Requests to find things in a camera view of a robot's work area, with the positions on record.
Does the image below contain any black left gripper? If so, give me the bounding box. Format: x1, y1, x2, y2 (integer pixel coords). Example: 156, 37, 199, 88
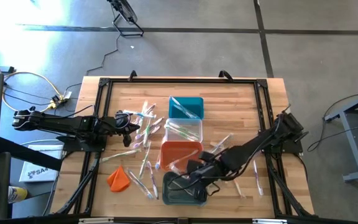
116, 119, 140, 148

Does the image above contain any blue toothbrush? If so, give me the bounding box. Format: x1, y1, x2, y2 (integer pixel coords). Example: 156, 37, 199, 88
124, 168, 154, 200
174, 104, 200, 119
169, 96, 195, 119
155, 135, 167, 171
122, 109, 157, 119

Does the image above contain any dark grey plastic bin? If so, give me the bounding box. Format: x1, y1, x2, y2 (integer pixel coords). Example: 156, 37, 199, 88
162, 170, 208, 207

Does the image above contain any orange plastic bin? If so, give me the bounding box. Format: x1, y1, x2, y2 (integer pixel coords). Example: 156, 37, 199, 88
159, 141, 204, 172

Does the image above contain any clear plastic bin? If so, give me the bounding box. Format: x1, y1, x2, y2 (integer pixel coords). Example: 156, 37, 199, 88
165, 118, 204, 143

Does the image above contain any orange folded cloth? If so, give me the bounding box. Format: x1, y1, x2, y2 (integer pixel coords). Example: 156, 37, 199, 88
106, 166, 131, 193

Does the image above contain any blue plastic bin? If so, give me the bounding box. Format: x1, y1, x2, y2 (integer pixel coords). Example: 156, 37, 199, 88
168, 96, 204, 120

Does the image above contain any yellow power plug splitter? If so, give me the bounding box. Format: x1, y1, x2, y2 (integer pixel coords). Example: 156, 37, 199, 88
47, 95, 68, 110

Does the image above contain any white printed cardboard box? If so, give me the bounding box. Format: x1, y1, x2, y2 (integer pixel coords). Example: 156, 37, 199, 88
19, 144, 65, 183

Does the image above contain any black desk beam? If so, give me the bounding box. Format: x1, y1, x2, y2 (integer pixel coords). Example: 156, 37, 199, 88
0, 136, 63, 172

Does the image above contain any black floor fan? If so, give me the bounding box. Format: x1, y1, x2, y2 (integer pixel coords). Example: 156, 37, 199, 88
106, 0, 145, 37

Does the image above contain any yellow white can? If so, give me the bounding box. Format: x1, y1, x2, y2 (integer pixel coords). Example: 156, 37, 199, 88
7, 185, 29, 203

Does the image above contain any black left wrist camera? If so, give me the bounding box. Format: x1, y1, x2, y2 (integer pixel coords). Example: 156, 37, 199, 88
116, 112, 131, 127

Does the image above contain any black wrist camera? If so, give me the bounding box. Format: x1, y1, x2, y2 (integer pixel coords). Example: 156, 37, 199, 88
194, 186, 210, 203
116, 112, 131, 127

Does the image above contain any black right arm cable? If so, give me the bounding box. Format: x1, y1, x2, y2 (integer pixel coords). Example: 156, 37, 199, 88
168, 172, 223, 197

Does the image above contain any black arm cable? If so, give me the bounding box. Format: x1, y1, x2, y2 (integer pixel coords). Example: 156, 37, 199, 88
168, 172, 223, 197
20, 104, 96, 121

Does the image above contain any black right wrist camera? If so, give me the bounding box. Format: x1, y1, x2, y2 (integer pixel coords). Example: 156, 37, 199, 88
194, 186, 210, 203

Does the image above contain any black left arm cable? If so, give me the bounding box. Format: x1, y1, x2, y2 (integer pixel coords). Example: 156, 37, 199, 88
20, 104, 96, 121

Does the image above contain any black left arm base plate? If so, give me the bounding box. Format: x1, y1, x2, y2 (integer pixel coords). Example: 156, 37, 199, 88
61, 136, 108, 153

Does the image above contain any silver bracket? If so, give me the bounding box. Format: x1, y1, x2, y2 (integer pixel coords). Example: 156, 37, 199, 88
78, 217, 114, 224
252, 218, 288, 224

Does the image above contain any black fan cable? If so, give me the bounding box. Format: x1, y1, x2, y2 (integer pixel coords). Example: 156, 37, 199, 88
85, 34, 121, 77

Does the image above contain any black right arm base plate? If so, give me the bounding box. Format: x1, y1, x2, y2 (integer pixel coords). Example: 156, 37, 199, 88
258, 136, 304, 155

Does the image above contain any yellow extension cable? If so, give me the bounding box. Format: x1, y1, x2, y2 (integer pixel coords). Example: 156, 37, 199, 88
0, 51, 68, 115

